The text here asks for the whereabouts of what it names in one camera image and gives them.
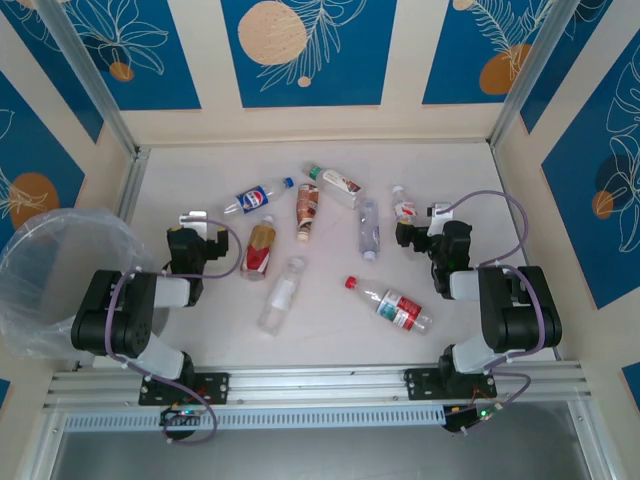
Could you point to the clear plastic bin with bag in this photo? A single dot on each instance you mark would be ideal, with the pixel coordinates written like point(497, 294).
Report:
point(45, 260)

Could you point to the green cap milk tea bottle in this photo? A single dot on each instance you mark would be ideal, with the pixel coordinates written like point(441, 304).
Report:
point(337, 182)

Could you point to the blue label cola bottle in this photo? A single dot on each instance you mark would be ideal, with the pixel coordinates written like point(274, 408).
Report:
point(252, 198)

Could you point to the clear white label bottle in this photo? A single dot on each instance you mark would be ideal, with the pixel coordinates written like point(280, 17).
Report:
point(281, 297)

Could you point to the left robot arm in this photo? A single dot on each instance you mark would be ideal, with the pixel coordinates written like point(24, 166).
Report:
point(110, 320)

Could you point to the aluminium frame post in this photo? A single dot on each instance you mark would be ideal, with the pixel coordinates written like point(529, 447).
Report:
point(85, 75)
point(540, 65)

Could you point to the brown label drink bottle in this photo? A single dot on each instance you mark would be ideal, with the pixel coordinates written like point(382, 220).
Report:
point(306, 207)

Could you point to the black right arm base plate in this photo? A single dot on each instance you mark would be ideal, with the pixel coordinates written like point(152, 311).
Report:
point(420, 382)

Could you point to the red cap water bottle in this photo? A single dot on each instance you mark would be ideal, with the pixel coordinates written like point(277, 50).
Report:
point(395, 306)

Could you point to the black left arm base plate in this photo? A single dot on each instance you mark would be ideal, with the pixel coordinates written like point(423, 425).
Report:
point(215, 387)

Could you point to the aluminium table side rail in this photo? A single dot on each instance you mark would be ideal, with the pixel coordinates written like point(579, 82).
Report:
point(134, 185)

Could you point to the clear pale label water bottle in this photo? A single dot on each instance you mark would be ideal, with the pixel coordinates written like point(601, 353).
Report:
point(369, 230)

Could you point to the red gold label tea bottle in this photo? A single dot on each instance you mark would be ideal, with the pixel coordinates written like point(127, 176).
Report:
point(258, 252)

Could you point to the aluminium mounting rail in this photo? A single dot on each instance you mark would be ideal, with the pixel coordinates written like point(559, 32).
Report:
point(310, 385)

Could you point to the small red label water bottle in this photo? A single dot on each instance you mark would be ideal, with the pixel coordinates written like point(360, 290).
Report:
point(404, 206)

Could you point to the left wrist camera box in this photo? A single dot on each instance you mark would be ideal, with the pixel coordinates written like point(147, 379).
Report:
point(192, 219)

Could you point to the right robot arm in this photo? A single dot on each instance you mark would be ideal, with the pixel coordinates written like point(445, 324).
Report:
point(520, 320)

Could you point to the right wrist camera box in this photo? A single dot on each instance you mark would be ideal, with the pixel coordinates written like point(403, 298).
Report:
point(440, 210)

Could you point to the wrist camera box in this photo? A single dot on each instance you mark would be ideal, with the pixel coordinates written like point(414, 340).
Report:
point(440, 210)
point(192, 219)

